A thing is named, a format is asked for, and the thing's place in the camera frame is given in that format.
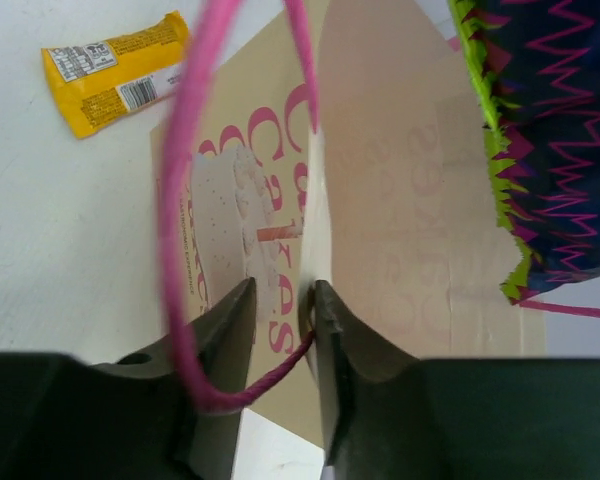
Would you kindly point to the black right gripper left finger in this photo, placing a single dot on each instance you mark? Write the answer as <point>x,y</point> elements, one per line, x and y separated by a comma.
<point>172,439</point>

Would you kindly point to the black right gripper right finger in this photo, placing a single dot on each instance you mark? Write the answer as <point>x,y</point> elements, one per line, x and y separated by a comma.
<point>369,395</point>

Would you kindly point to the paper bag with pink handles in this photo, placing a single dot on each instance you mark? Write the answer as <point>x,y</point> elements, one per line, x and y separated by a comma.
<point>399,217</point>

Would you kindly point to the yellow snack bar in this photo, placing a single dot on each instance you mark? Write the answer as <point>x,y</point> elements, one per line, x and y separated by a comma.
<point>96,84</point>

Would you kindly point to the purple blue candy bag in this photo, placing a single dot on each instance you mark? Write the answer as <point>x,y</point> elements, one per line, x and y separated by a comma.
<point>535,66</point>

